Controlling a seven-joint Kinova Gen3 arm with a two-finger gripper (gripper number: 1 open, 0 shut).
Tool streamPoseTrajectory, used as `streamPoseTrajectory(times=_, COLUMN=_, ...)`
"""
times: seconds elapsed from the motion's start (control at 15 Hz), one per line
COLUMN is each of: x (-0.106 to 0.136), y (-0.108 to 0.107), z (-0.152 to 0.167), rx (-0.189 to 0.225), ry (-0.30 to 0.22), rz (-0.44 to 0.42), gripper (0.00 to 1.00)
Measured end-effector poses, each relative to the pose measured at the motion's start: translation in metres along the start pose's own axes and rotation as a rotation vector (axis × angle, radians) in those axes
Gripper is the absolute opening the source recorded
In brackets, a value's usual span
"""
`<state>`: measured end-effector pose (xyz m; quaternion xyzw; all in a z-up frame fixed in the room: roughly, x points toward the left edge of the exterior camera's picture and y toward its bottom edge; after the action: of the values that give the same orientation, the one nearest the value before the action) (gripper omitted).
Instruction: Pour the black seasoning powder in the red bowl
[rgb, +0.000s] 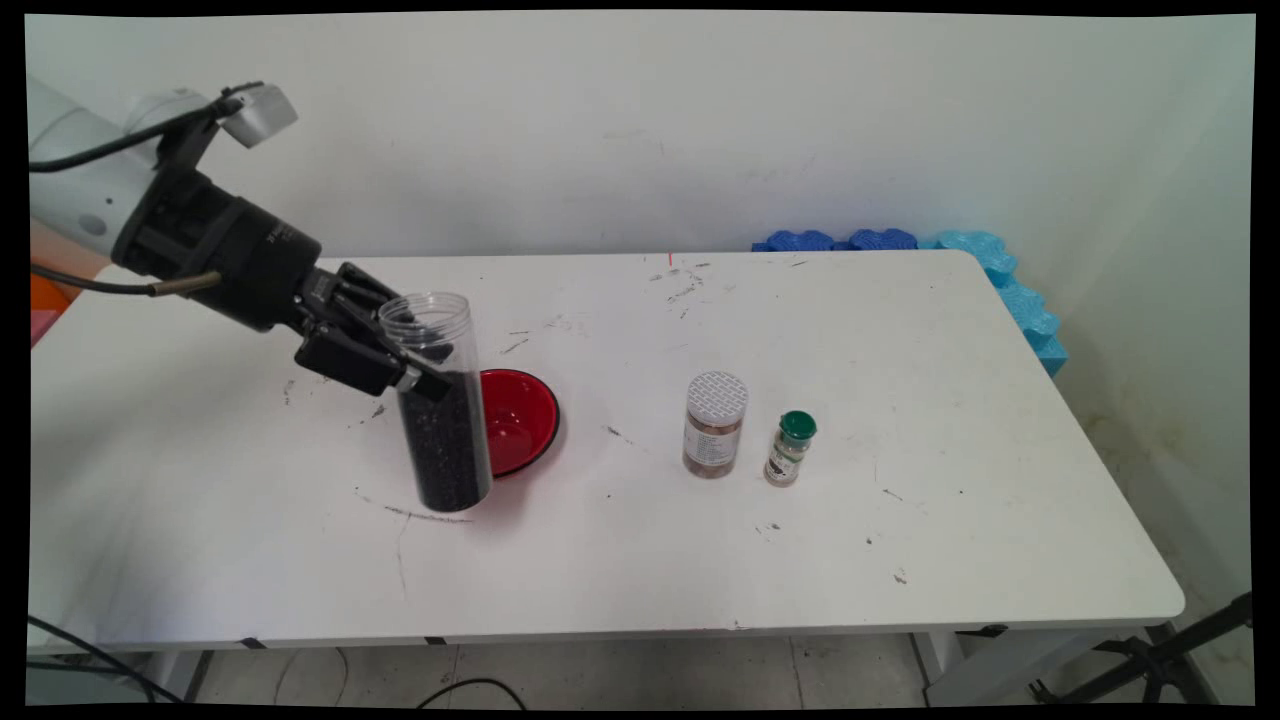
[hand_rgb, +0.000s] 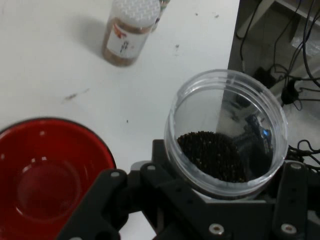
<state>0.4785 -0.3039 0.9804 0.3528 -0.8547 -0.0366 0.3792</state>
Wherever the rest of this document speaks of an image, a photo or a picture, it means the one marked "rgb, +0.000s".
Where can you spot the red bowl with black rim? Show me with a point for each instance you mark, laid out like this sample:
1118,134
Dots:
525,420

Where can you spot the white table leg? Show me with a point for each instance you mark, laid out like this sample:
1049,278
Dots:
1000,665

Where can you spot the light blue foam mat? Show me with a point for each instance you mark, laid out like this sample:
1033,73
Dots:
1030,310

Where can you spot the dark blue foam piece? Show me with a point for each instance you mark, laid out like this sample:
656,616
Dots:
883,240
800,241

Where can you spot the black tripod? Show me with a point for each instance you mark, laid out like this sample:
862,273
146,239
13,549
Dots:
1160,660

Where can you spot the small spice bottle green cap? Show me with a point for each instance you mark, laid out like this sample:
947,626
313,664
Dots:
790,450

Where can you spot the orange box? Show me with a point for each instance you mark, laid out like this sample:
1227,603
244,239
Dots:
48,295

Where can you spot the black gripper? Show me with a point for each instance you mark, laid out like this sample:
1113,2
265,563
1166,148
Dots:
230,250

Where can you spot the clear jar of black seeds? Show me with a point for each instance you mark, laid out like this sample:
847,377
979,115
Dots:
445,450

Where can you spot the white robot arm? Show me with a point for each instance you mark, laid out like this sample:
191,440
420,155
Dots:
70,190

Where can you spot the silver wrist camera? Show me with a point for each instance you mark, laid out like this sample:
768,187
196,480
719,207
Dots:
262,112

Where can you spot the spice jar with white lid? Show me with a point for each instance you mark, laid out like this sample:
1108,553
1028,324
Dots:
715,430

